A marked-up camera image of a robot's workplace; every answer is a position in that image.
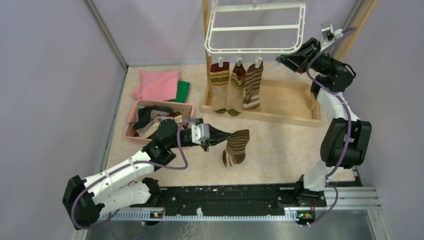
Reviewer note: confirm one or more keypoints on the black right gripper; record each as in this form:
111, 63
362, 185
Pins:
297, 60

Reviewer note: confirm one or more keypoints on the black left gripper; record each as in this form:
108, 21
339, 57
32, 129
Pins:
216, 136

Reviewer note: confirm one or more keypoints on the brown beige striped sock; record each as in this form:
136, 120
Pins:
252, 82

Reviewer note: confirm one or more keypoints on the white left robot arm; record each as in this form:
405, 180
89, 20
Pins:
126, 184

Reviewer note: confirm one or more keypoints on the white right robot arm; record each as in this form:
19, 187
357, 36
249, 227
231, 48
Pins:
346, 140

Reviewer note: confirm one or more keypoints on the white clip drying hanger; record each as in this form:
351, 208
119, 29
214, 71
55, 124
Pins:
254, 27

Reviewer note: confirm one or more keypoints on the wooden rack base tray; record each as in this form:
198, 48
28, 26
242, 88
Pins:
287, 102

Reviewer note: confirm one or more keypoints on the green cloth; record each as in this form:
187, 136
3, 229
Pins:
183, 89

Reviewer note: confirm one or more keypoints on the pink perforated basket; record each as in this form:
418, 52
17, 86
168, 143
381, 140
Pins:
140, 104

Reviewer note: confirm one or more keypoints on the pink towel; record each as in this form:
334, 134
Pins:
157, 85

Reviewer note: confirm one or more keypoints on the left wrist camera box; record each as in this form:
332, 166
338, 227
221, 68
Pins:
200, 133

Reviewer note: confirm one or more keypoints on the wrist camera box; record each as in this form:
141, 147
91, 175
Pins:
329, 35
200, 133

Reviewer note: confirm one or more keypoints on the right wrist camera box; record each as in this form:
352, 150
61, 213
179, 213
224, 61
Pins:
329, 35

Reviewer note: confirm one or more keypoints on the right wooden rack post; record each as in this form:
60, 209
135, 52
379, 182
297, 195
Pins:
358, 17

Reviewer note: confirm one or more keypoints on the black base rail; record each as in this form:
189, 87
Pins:
269, 193

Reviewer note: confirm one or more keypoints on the white cable duct strip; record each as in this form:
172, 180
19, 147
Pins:
157, 215

